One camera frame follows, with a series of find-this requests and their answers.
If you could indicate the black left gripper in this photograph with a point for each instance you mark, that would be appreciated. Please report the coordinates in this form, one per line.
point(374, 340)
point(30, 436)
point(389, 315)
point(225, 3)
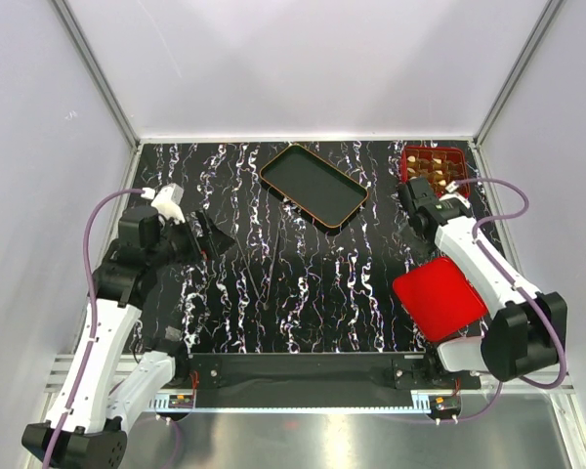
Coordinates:
point(213, 237)

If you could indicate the red box lid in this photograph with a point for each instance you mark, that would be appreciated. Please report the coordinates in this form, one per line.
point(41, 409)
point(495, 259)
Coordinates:
point(439, 299)

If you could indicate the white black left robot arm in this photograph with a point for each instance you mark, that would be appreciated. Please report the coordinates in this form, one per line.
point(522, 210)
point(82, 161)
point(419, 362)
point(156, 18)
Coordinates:
point(89, 422)

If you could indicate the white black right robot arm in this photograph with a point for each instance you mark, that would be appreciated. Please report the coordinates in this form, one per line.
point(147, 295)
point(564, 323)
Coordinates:
point(522, 334)

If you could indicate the red chocolate box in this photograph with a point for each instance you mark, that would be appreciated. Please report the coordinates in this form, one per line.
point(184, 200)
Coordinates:
point(439, 165)

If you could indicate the dark green gold-rimmed tray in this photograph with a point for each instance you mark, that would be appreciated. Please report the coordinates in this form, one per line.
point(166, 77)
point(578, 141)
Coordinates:
point(317, 187)

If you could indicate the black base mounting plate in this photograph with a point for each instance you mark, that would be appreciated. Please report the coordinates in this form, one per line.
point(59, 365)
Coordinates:
point(350, 383)

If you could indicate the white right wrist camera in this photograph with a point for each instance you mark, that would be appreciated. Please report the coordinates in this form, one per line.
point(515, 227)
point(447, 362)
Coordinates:
point(417, 193)

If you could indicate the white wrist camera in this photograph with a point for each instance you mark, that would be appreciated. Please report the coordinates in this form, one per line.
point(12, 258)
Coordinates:
point(417, 193)
point(167, 202)

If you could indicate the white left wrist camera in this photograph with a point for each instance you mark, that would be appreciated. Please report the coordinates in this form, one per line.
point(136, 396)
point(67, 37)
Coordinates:
point(167, 202)

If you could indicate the aluminium front rail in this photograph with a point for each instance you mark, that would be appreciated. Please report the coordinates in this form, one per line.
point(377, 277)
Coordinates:
point(112, 386)

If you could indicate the aluminium frame post left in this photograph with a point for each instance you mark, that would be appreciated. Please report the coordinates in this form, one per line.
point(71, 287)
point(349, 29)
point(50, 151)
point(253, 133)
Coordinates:
point(86, 54)

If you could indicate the aluminium frame post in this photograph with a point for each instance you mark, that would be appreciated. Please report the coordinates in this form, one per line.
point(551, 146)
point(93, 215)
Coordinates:
point(528, 50)
point(86, 54)

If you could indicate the aluminium frame post right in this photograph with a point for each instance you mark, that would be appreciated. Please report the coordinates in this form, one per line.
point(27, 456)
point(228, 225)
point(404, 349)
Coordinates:
point(528, 50)

